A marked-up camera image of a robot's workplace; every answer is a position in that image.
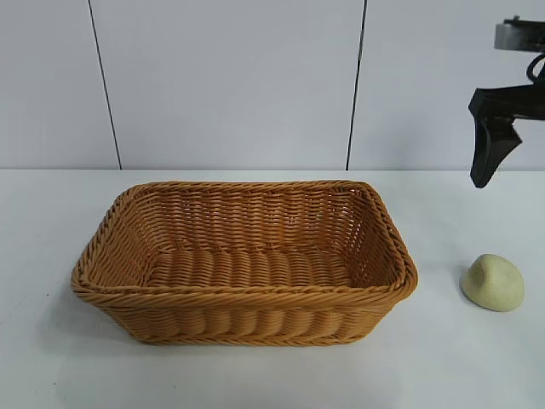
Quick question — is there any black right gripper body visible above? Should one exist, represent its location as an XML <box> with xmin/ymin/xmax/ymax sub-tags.
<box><xmin>468</xmin><ymin>83</ymin><xmax>545</xmax><ymax>124</ymax></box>

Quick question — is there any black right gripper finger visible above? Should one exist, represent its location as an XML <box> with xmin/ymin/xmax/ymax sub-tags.
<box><xmin>469</xmin><ymin>117</ymin><xmax>523</xmax><ymax>189</ymax></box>

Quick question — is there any pale yellow egg yolk pastry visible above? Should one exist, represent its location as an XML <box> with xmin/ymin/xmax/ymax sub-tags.
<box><xmin>462</xmin><ymin>253</ymin><xmax>525</xmax><ymax>313</ymax></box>

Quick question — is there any woven tan wicker basket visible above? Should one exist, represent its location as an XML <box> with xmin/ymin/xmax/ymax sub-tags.
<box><xmin>70</xmin><ymin>179</ymin><xmax>420</xmax><ymax>347</ymax></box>

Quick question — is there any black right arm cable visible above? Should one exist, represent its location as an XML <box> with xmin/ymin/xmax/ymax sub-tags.
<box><xmin>526</xmin><ymin>57</ymin><xmax>545</xmax><ymax>83</ymax></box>

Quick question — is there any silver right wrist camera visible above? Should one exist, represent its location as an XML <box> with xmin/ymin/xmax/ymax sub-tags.
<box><xmin>494</xmin><ymin>15</ymin><xmax>545</xmax><ymax>51</ymax></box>

